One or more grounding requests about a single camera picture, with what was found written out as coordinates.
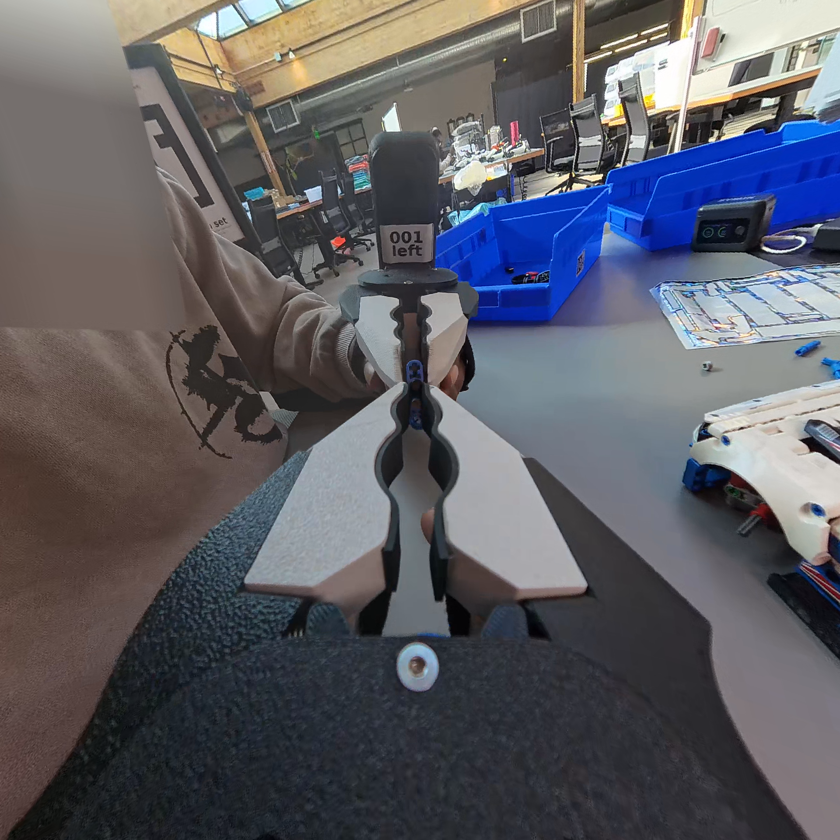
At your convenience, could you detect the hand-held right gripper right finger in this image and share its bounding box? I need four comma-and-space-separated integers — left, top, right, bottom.
419, 382, 589, 634

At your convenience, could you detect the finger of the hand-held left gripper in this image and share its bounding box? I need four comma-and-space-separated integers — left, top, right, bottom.
353, 294, 409, 389
419, 290, 469, 389

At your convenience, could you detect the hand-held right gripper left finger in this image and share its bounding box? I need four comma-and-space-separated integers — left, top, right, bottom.
243, 382, 412, 634

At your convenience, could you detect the person's left forearm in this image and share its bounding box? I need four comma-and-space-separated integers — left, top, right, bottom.
217, 262, 370, 404

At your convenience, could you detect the grey desk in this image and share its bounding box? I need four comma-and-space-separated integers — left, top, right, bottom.
282, 217, 840, 840

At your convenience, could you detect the person's left hand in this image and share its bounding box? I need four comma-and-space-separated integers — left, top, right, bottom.
438, 341, 472, 403

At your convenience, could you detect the black office chair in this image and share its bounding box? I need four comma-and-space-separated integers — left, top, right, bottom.
317, 169, 376, 278
245, 192, 324, 291
616, 71, 658, 166
540, 97, 619, 196

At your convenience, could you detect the blue open-front storage bin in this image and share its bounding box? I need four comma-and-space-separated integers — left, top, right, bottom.
434, 184, 614, 324

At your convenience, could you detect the person's beige sweatshirt torso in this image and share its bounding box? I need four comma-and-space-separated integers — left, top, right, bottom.
0, 169, 311, 839

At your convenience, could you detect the black framed sign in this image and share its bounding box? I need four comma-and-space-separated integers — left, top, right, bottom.
122, 41, 265, 246

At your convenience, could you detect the toy brick race car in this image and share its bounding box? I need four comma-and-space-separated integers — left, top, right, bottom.
681, 379, 840, 648

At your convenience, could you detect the large blue storage bin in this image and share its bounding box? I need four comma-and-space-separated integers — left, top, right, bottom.
605, 120, 840, 253

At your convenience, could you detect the black power bank with display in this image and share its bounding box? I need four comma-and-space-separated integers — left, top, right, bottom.
691, 192, 780, 255

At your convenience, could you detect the sticker sheet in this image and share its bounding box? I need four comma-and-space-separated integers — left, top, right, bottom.
648, 262, 840, 351

